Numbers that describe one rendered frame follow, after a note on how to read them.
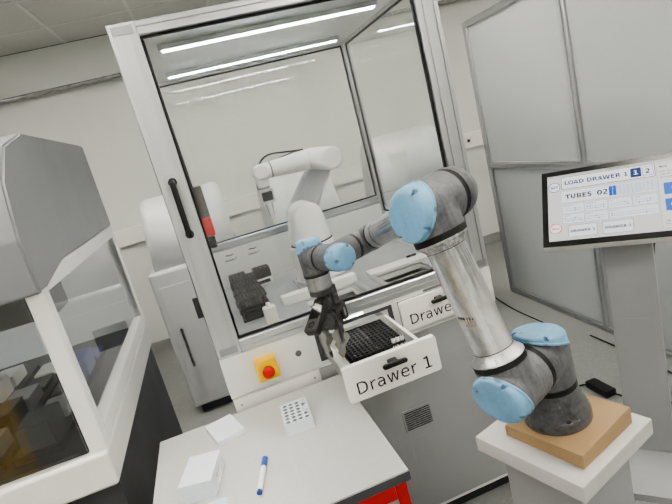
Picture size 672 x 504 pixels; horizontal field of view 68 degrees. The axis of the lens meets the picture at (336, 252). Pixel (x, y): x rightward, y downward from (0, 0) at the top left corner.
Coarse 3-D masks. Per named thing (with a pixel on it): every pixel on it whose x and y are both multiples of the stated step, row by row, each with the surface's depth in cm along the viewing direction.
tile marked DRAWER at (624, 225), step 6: (606, 222) 175; (612, 222) 174; (618, 222) 173; (624, 222) 171; (630, 222) 170; (606, 228) 174; (612, 228) 173; (618, 228) 172; (624, 228) 171; (630, 228) 170
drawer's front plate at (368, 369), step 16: (432, 336) 144; (384, 352) 142; (400, 352) 142; (416, 352) 144; (432, 352) 145; (352, 368) 139; (368, 368) 140; (400, 368) 143; (416, 368) 145; (432, 368) 146; (352, 384) 140; (368, 384) 141; (384, 384) 143; (400, 384) 144; (352, 400) 141
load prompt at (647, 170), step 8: (624, 168) 178; (632, 168) 176; (640, 168) 175; (648, 168) 174; (576, 176) 186; (584, 176) 185; (592, 176) 183; (600, 176) 182; (608, 176) 180; (616, 176) 178; (624, 176) 177; (632, 176) 176; (640, 176) 174; (648, 176) 173; (568, 184) 187; (576, 184) 185; (584, 184) 184; (592, 184) 182
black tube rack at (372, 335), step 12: (372, 324) 172; (384, 324) 169; (360, 336) 165; (372, 336) 162; (384, 336) 159; (396, 336) 158; (348, 348) 158; (360, 348) 155; (372, 348) 153; (348, 360) 156
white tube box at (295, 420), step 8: (296, 400) 156; (304, 400) 155; (280, 408) 153; (288, 408) 152; (296, 408) 151; (288, 416) 148; (296, 416) 147; (304, 416) 146; (288, 424) 143; (296, 424) 144; (304, 424) 144; (312, 424) 145; (288, 432) 144; (296, 432) 144
